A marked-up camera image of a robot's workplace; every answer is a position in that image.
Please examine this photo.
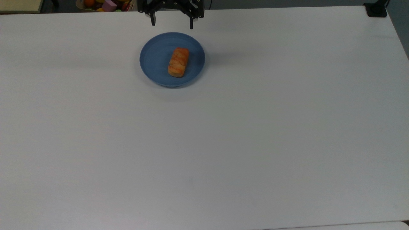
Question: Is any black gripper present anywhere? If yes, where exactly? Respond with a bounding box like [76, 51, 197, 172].
[137, 0, 205, 30]

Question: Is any orange toy bread loaf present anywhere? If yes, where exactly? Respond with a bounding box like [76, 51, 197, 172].
[168, 47, 189, 78]

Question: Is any blue round plate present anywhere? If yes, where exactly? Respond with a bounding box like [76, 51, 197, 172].
[139, 32, 205, 87]

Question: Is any basket of toys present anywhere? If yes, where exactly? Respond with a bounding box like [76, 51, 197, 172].
[76, 0, 136, 12]

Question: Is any beige board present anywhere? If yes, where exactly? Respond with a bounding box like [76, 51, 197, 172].
[0, 0, 44, 14]

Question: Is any black clamp mount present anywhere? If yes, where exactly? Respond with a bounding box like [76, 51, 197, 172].
[364, 0, 390, 18]

